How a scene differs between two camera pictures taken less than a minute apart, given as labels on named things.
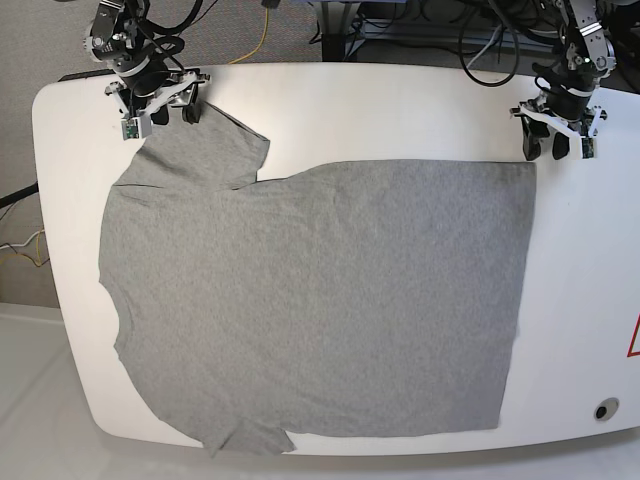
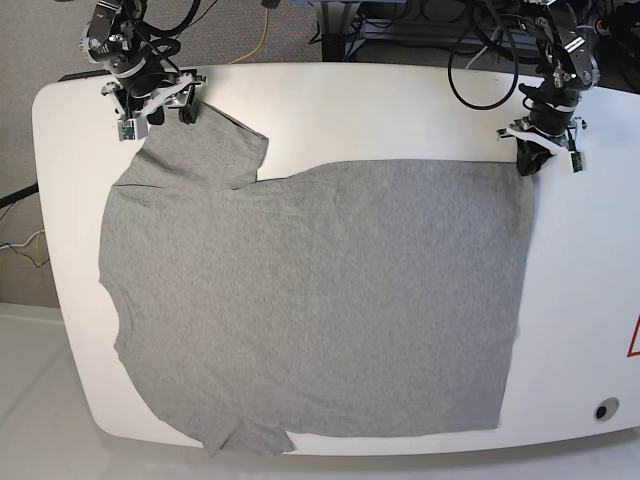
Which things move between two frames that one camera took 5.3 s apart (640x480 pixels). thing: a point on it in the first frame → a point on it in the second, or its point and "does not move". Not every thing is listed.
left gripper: (585, 126) → (556, 125)
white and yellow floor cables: (38, 245) does not move
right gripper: (142, 91) does not move
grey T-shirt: (378, 296) does not move
